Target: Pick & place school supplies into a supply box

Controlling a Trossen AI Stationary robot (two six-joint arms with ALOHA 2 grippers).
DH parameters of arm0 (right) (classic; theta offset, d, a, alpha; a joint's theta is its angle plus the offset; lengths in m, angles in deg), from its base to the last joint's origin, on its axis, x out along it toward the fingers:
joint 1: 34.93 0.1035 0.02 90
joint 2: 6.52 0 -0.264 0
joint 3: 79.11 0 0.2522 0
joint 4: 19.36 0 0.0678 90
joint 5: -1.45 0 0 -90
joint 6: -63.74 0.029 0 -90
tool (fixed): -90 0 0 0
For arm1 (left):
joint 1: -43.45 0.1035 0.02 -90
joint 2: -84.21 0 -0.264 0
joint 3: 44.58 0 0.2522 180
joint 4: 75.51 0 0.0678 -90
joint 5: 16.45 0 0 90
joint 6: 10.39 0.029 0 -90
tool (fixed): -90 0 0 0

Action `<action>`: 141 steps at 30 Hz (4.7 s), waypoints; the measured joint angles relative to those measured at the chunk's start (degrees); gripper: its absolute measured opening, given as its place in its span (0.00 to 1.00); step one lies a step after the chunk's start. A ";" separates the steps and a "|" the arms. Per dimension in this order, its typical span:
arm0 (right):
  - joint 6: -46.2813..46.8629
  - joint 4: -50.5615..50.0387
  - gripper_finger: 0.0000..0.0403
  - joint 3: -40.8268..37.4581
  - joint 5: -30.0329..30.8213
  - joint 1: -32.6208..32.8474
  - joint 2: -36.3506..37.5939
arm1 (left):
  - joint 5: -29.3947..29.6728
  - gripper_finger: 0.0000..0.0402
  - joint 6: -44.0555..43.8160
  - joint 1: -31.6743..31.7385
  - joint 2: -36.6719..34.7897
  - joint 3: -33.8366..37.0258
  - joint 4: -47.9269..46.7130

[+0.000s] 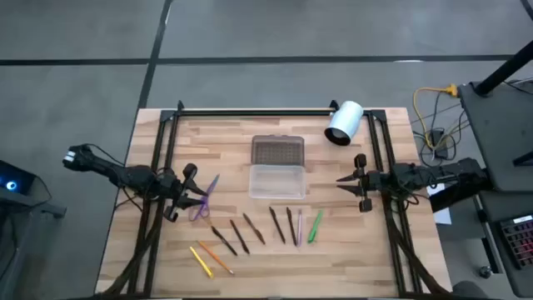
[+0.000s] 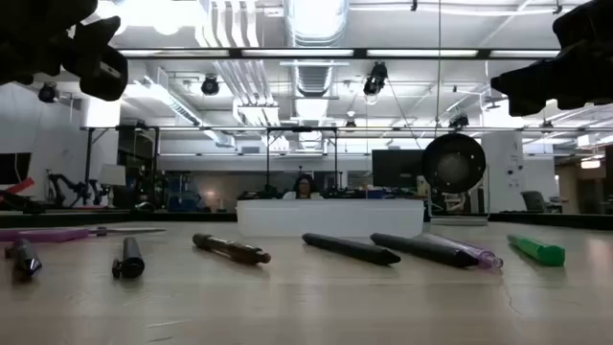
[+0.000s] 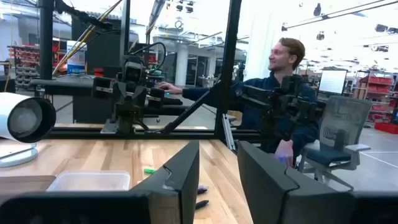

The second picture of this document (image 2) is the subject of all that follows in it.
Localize grey office chair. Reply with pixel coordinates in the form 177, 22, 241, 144
520, 190, 550, 214

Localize thin vertical cable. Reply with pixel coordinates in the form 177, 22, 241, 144
434, 0, 443, 138

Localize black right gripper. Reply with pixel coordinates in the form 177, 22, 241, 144
490, 0, 613, 119

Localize person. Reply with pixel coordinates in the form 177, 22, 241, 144
282, 174, 325, 200

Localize black pen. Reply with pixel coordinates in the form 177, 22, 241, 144
369, 232, 481, 269
3, 238, 43, 278
301, 232, 402, 267
111, 236, 147, 281
192, 232, 273, 266

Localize black monitor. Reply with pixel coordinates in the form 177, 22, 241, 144
372, 149, 425, 190

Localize green marker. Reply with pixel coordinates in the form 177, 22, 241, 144
506, 233, 567, 268

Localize blue storage bins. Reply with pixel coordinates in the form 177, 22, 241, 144
167, 174, 202, 212

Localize red bar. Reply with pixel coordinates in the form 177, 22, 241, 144
0, 176, 35, 196

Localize white lampshade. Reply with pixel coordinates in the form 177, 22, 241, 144
98, 164, 127, 187

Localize purple handled scissors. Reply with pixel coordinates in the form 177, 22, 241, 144
0, 225, 168, 243

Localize translucent plastic supply box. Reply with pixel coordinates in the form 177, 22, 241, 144
236, 198, 426, 240

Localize silver ventilation duct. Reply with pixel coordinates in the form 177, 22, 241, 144
282, 0, 351, 97

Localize black overhead rig crossbar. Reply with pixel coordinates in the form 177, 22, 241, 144
117, 46, 561, 60

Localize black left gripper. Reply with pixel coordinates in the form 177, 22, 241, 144
0, 0, 129, 103

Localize translucent purple pen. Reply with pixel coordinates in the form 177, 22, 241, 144
420, 233, 505, 270

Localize black wall screen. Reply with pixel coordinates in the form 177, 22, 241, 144
0, 151, 33, 186

